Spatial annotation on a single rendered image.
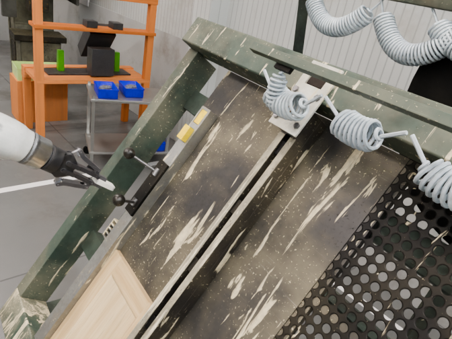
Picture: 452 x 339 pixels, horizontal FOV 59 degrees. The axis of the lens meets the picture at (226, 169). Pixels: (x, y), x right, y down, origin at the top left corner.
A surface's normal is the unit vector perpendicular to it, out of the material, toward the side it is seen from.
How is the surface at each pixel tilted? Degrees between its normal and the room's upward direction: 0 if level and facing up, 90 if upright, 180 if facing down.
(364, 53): 90
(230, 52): 56
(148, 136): 90
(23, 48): 90
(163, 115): 90
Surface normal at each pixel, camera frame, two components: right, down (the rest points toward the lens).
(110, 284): -0.58, -0.40
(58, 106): 0.60, 0.44
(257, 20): -0.75, 0.16
